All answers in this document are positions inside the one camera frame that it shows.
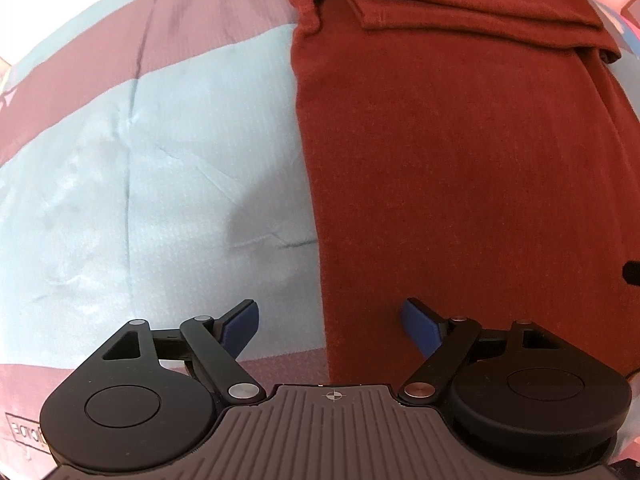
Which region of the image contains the blue grey patterned bed sheet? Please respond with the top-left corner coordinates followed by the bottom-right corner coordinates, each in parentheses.
top-left (0, 0), bottom-right (640, 480)

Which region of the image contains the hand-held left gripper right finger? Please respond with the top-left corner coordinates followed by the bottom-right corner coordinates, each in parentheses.
top-left (399, 297), bottom-right (621, 405)

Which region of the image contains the dark red long-sleeve sweater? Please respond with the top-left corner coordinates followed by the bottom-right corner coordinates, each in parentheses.
top-left (262, 0), bottom-right (640, 387)

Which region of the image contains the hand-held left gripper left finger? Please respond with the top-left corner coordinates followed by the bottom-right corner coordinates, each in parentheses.
top-left (75, 299), bottom-right (266, 405)

